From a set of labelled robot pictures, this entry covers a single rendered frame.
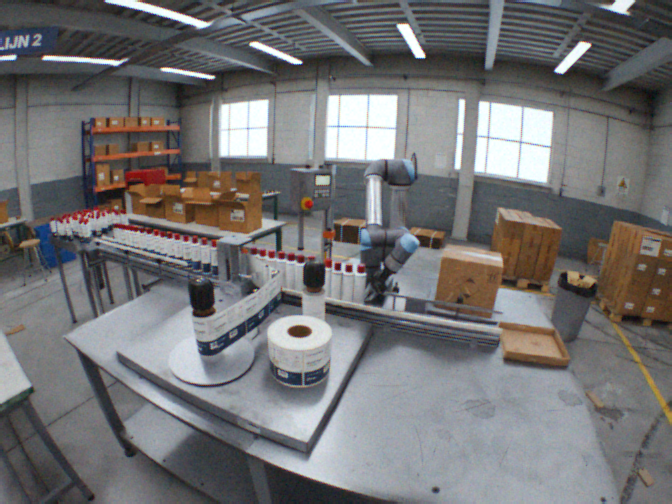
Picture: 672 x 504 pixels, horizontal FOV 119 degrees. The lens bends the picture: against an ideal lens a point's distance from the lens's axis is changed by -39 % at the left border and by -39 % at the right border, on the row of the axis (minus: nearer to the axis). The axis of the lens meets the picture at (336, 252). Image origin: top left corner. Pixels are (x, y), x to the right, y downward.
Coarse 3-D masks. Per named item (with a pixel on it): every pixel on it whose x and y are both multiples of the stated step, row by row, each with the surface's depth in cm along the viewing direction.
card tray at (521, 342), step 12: (504, 324) 135; (516, 324) 133; (504, 336) 129; (516, 336) 128; (528, 336) 128; (540, 336) 127; (552, 336) 126; (504, 348) 120; (516, 348) 119; (528, 348) 118; (540, 348) 118; (552, 348) 117; (564, 348) 111; (528, 360) 110; (540, 360) 108; (552, 360) 106; (564, 360) 104
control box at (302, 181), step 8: (304, 168) 145; (312, 168) 147; (296, 176) 138; (304, 176) 136; (312, 176) 138; (296, 184) 139; (304, 184) 137; (312, 184) 139; (296, 192) 140; (304, 192) 138; (312, 192) 141; (296, 200) 141; (304, 200) 139; (312, 200) 142; (320, 200) 144; (328, 200) 147; (296, 208) 142; (304, 208) 140; (312, 208) 143; (320, 208) 145; (328, 208) 148
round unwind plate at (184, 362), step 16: (192, 336) 111; (176, 352) 100; (192, 352) 101; (224, 352) 104; (240, 352) 105; (176, 368) 92; (192, 368) 93; (208, 368) 94; (224, 368) 95; (240, 368) 96; (208, 384) 87
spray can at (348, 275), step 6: (348, 264) 138; (348, 270) 138; (348, 276) 138; (342, 282) 142; (348, 282) 139; (342, 288) 142; (348, 288) 140; (342, 294) 143; (348, 294) 141; (342, 300) 143; (348, 300) 142; (342, 306) 144
